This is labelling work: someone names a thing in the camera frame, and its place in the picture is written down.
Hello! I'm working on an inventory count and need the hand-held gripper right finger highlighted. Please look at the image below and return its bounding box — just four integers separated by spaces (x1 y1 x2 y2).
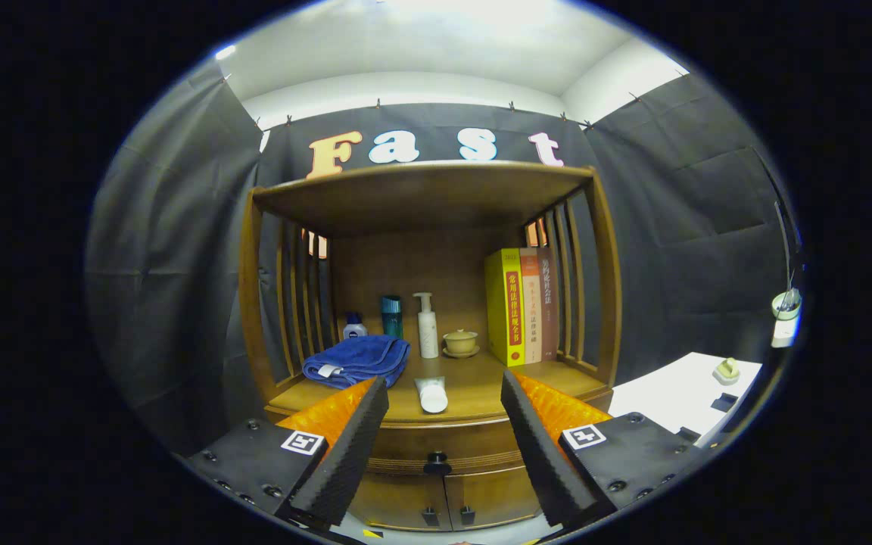
500 369 709 528

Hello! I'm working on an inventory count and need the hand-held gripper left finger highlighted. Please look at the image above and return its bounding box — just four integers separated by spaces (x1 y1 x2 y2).
186 377 390 531

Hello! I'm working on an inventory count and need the wooden drawer with black knob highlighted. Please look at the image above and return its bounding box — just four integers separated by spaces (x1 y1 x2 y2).
366 415 535 478

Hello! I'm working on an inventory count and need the white and green tube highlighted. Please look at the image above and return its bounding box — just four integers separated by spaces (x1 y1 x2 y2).
413 376 450 414

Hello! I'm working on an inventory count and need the wooden countertop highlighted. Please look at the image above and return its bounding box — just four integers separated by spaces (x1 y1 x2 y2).
264 350 612 426

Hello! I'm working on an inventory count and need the white side cabinet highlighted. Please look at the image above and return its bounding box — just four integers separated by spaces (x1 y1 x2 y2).
609 351 764 447

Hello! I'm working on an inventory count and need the wooden cabinet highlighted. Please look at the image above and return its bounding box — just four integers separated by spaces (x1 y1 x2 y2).
239 160 624 532

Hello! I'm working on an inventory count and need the blue folded towel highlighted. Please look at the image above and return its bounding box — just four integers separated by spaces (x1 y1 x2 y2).
302 335 412 391

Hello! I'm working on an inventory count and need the orange and white book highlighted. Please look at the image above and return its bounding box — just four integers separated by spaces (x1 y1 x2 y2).
519 248 544 365

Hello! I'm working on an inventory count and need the teal bottle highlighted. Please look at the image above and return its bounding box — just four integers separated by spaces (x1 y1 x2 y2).
381 295 404 340

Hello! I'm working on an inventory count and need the beige lidded teacup with saucer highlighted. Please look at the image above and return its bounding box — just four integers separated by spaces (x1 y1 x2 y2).
442 329 481 359

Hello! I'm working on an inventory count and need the white pump bottle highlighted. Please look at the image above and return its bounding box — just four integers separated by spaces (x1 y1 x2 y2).
413 292 440 360

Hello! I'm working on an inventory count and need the brown book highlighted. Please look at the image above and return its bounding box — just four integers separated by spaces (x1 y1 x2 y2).
537 250 560 362

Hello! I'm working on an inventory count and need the thick yellow book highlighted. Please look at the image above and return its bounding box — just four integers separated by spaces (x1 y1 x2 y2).
484 248 526 368

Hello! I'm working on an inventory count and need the black backdrop cloth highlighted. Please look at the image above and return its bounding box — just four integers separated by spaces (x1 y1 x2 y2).
86 61 804 455

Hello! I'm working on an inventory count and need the desk lamp with green base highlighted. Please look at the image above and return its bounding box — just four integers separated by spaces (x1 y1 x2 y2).
754 148 808 320

